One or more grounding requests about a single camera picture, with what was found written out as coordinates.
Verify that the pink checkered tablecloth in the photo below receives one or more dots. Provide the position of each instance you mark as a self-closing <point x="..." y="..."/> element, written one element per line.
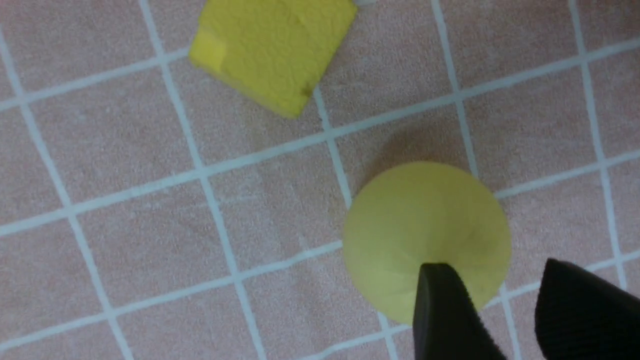
<point x="151" y="212"/>

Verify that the yellow foam cube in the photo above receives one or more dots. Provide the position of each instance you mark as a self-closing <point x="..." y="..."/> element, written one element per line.
<point x="272" y="51"/>

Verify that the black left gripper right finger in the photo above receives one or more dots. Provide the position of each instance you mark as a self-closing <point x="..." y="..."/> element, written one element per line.
<point x="581" y="316"/>

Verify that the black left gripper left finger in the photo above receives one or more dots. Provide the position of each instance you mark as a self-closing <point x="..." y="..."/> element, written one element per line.
<point x="446" y="325"/>

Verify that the yellow bun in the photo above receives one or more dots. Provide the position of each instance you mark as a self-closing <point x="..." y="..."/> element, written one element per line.
<point x="419" y="213"/>

